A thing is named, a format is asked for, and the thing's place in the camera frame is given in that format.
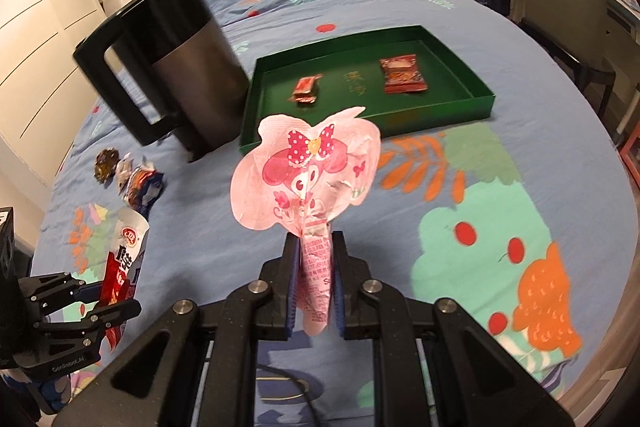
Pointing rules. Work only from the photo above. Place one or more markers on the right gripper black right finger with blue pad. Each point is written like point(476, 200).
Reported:
point(433, 364)

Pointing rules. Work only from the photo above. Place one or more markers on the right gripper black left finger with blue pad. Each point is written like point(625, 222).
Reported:
point(195, 364)

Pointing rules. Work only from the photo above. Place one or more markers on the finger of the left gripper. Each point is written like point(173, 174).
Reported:
point(91, 328)
point(45, 294)

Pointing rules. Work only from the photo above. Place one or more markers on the red white snack packet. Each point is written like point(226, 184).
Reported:
point(124, 258)

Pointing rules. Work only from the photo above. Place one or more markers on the white blue wafer packet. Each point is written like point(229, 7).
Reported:
point(144, 187)

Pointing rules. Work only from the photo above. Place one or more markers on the dark brown snack bag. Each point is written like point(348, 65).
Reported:
point(105, 165)

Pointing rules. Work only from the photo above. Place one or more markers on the pink white candy packet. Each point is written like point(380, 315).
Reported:
point(123, 172)

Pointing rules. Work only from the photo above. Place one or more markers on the pink cartoon snack packet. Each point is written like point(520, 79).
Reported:
point(303, 177)

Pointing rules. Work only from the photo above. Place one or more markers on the black steel electric kettle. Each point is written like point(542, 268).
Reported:
point(178, 56)

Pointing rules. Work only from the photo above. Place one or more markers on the white wardrobe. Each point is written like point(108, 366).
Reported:
point(44, 95)

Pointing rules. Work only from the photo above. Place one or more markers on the small red candy packet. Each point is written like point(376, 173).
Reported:
point(306, 90)

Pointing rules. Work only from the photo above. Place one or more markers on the green tray box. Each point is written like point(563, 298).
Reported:
point(352, 76)

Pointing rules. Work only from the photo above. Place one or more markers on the red brown snack packet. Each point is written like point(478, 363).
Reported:
point(402, 74)

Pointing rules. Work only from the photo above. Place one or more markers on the grey desk chair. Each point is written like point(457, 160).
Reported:
point(574, 31)

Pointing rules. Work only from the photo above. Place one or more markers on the white desk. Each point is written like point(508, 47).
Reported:
point(618, 44)

